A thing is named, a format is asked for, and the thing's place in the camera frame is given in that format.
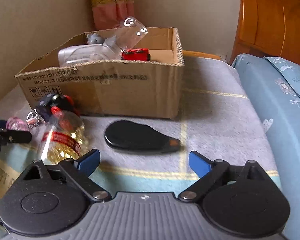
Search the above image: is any grey plush toy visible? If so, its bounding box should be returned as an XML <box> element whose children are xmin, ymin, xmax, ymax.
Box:
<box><xmin>87</xmin><ymin>33</ymin><xmax>117</xmax><ymax>47</ymax></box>

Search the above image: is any brown cardboard box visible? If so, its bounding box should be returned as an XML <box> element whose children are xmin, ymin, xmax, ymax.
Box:
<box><xmin>15</xmin><ymin>27</ymin><xmax>184</xmax><ymax>119</ymax></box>

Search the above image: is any blue floral bed sheet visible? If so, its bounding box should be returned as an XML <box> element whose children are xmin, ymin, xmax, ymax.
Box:
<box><xmin>232</xmin><ymin>54</ymin><xmax>300</xmax><ymax>239</ymax></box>

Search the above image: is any white translucent plastic container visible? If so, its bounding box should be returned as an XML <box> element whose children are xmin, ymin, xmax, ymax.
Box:
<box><xmin>58</xmin><ymin>44</ymin><xmax>121</xmax><ymax>67</ymax></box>

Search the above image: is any glass jar with gold capsules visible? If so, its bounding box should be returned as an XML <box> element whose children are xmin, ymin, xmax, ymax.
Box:
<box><xmin>37</xmin><ymin>106</ymin><xmax>88</xmax><ymax>164</ymax></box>

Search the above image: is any black red toy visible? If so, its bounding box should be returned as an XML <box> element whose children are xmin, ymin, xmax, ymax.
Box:
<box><xmin>34</xmin><ymin>93</ymin><xmax>80</xmax><ymax>122</ymax></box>

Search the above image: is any blue floral pillow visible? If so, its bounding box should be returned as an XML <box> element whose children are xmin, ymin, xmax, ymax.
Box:
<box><xmin>264</xmin><ymin>56</ymin><xmax>300</xmax><ymax>98</ymax></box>

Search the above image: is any red toy car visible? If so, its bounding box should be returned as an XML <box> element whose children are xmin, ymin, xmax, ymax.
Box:
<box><xmin>121</xmin><ymin>48</ymin><xmax>151</xmax><ymax>61</ymax></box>

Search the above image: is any clear glass cup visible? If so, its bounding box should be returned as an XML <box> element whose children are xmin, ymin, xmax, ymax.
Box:
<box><xmin>103</xmin><ymin>17</ymin><xmax>148</xmax><ymax>59</ymax></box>

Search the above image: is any wooden bed headboard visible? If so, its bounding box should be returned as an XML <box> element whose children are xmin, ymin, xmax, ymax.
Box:
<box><xmin>230</xmin><ymin>0</ymin><xmax>300</xmax><ymax>65</ymax></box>

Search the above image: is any pink curtain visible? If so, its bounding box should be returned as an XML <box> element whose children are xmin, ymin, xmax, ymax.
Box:
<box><xmin>91</xmin><ymin>0</ymin><xmax>134</xmax><ymax>30</ymax></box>

